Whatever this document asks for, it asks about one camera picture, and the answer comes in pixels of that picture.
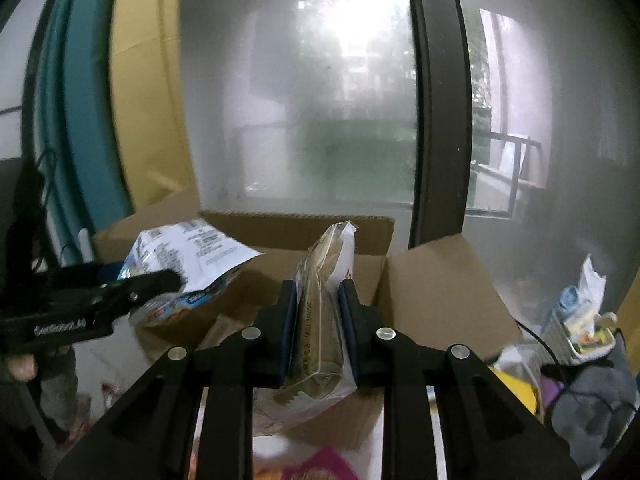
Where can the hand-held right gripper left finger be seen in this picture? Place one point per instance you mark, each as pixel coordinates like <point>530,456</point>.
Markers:
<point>288,350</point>

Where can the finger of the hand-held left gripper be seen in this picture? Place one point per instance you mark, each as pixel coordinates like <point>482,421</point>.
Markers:
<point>145,287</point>
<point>80,274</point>

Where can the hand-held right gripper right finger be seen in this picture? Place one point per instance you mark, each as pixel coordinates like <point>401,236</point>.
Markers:
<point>348,340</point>

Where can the clear snack packet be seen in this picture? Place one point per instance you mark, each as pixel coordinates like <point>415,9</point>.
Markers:
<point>320,310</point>

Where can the white blue snack bag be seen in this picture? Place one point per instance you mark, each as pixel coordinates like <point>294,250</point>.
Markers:
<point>190,250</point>

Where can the cardboard box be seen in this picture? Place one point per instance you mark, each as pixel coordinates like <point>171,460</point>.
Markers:
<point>440,285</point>

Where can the person's left hand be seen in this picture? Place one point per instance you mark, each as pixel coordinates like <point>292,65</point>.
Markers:
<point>22,367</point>

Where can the white plastic stick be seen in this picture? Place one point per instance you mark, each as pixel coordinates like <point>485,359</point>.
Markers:
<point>85,245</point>

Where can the pink snack packet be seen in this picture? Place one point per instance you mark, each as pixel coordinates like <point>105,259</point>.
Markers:
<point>325,466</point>

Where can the teal board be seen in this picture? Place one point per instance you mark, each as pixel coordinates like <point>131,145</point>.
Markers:
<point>85,110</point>

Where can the yellow packet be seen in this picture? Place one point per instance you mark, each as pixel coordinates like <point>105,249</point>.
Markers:
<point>515,385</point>

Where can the yellow board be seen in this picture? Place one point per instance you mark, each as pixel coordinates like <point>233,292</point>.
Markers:
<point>145,110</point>

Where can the purple packet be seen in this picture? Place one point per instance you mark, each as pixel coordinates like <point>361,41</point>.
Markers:
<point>550,392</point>

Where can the white basket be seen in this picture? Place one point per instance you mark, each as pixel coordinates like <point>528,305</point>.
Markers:
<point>565,346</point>

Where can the metal balcony railing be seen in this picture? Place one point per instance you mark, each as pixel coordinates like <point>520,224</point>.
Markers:
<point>517,180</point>

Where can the white plastic bag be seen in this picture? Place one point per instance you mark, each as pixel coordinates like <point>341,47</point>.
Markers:
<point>592,280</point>

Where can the grey cloth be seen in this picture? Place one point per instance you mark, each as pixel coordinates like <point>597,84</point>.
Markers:
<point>595,400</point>

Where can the dark window frame post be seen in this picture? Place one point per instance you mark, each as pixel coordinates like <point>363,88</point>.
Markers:
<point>440,110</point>

